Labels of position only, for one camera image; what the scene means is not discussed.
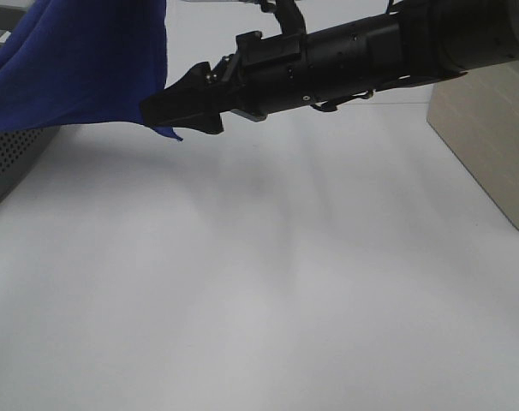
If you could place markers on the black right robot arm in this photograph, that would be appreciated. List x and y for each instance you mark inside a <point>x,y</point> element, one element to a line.
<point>413,43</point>

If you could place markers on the beige bin with grey rim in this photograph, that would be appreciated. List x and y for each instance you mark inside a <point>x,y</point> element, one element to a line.
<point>477,117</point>

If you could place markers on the grey perforated plastic basket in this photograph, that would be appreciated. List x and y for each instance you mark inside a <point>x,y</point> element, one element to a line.
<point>19,152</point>

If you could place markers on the blue microfibre towel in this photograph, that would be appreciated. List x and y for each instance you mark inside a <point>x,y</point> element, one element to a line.
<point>82,62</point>

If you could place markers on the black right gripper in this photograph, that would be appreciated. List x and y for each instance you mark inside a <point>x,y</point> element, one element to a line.
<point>286,72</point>

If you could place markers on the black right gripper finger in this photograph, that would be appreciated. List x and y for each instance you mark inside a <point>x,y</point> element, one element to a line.
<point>186,108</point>

